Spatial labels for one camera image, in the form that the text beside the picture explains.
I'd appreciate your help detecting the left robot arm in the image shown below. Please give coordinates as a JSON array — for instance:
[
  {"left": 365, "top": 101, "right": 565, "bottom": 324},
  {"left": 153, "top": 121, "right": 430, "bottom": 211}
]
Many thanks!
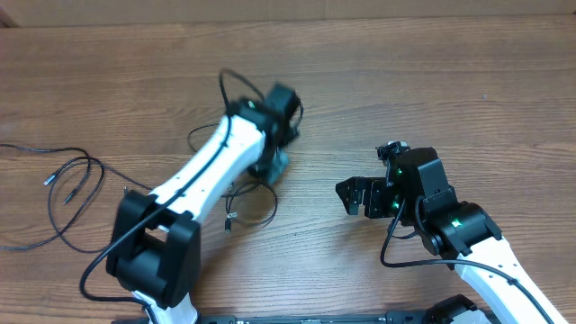
[{"left": 106, "top": 83, "right": 302, "bottom": 323}]

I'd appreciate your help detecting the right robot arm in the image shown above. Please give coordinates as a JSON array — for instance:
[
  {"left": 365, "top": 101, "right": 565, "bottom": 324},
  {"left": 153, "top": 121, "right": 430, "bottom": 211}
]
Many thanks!
[{"left": 335, "top": 141, "right": 565, "bottom": 323}]

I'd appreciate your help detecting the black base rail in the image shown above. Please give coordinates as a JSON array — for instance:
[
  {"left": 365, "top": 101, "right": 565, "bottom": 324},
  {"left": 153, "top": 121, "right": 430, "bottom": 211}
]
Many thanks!
[{"left": 112, "top": 294, "right": 496, "bottom": 324}]

